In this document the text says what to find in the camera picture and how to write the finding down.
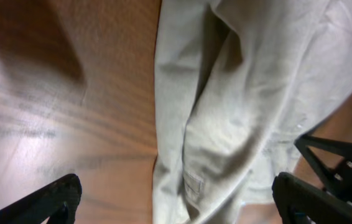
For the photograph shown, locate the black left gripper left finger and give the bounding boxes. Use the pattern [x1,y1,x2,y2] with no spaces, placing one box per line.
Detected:
[0,174,82,224]

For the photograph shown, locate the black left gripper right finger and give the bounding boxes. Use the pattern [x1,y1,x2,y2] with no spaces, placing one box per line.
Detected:
[272,172,352,224]

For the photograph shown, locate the beige khaki shorts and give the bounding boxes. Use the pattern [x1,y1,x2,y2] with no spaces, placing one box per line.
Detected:
[152,0,352,223]

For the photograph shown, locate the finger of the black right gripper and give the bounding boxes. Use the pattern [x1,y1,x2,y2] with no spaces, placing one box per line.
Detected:
[295,134,352,203]

